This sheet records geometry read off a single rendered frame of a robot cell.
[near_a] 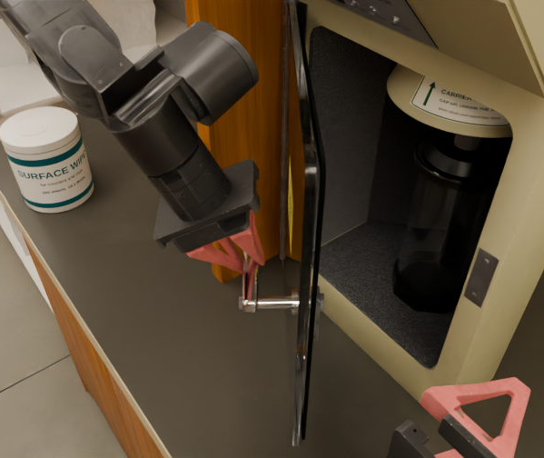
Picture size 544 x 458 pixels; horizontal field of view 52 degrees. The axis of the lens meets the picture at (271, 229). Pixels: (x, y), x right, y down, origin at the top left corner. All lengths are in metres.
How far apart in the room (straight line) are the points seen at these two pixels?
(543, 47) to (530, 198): 0.17
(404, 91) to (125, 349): 0.52
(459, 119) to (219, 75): 0.23
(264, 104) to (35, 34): 0.35
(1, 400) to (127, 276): 1.18
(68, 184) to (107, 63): 0.62
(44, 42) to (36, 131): 0.57
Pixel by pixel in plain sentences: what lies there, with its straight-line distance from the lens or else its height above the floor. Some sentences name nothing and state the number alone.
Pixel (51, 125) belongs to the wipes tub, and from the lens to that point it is 1.06.
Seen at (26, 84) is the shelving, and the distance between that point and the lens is 1.61.
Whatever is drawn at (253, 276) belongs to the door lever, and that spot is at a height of 1.21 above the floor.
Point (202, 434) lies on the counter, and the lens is 0.76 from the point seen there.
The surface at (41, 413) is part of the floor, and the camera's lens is 1.99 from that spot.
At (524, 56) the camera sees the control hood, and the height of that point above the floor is 1.45.
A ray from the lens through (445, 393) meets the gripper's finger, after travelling 0.42.
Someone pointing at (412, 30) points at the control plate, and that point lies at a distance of 0.48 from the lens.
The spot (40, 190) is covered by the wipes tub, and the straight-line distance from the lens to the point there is 1.07.
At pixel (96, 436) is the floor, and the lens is 1.89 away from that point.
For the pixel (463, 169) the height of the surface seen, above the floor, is 1.25.
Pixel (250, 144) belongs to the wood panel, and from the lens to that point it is 0.78.
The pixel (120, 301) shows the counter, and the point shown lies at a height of 0.94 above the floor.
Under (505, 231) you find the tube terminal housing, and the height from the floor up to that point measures 1.27.
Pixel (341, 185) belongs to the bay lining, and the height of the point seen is 1.12.
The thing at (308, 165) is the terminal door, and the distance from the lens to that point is 0.39.
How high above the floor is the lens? 1.61
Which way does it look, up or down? 42 degrees down
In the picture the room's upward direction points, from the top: straight up
